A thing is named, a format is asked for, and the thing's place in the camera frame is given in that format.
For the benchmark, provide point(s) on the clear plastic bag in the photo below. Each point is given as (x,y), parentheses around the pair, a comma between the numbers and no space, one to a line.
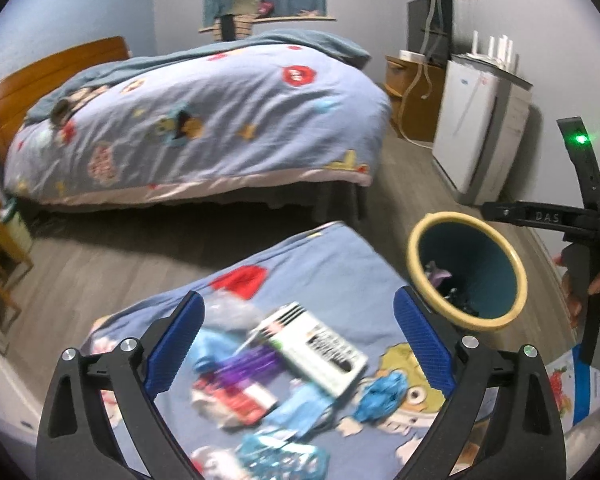
(230,312)

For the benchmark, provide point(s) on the cartoon printed blue tablecloth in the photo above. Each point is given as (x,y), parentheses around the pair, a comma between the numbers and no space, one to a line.
(340,270)

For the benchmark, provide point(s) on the wooden nightstand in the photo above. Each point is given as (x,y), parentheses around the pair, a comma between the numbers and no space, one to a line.
(430,110)

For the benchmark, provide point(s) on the striped woven bag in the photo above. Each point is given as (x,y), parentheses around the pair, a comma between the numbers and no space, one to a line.
(242,27)

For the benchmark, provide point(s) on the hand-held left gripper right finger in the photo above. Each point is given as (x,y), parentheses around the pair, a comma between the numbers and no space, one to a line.
(422,340)

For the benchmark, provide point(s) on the grey cabinet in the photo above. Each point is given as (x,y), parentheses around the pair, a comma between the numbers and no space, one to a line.
(510,150)

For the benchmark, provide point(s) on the bed with blue cartoon quilt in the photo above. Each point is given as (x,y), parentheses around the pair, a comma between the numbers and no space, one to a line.
(230,110)

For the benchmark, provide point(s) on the teal patterned packet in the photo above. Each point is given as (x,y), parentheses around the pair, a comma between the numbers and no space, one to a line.
(280,457)

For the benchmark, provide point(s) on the green and white bag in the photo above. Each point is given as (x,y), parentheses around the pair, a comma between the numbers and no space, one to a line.
(15,230)

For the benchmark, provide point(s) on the dark bed base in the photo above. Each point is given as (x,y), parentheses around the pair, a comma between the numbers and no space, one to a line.
(230,205)

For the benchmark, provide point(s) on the wooden bed headboard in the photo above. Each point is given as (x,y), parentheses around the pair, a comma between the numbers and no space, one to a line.
(30,80)

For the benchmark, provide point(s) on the strawberry print cardboard box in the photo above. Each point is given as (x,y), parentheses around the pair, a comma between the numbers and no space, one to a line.
(580,385)

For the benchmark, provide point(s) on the yellow-rimmed teal trash bin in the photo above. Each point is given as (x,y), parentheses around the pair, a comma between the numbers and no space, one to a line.
(480,250)

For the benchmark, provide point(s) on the white flat box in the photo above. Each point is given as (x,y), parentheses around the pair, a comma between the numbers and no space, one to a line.
(412,55)

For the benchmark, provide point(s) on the white air purifier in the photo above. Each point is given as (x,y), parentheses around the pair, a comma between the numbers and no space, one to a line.
(460,125)

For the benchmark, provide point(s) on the grey-green plush toy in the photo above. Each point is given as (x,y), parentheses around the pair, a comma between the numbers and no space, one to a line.
(245,0)

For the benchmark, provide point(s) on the pale purple crumpled wrapper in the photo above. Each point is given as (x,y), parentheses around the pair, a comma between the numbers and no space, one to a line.
(437,272)

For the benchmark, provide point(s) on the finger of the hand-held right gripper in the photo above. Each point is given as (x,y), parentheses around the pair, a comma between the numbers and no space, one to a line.
(530,215)

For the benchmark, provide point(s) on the blue face mask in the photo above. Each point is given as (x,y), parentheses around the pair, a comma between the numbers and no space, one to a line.
(300,410)

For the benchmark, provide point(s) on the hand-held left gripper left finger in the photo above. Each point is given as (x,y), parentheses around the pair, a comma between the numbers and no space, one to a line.
(177,340)

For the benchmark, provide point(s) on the white router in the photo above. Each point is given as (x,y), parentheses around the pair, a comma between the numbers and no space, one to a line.
(502,50)

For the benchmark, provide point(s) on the white low cabinet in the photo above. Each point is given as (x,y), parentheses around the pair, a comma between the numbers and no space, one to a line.
(0,395)

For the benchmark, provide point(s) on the wooden window sill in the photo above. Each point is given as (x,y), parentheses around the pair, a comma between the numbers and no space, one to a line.
(300,18)

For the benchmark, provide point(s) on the white box with black print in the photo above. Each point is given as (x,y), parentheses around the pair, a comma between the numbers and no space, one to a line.
(310,345)

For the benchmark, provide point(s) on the light blue wrapper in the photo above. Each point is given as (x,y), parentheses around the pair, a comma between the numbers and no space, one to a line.
(217,347)

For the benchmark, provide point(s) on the black monitor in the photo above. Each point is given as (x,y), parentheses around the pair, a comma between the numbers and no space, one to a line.
(420,15)

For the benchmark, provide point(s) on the red packet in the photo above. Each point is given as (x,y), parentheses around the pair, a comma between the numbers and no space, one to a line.
(240,402)

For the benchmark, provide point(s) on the black crumpled bag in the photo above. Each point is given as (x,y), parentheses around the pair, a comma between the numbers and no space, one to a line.
(460,300)

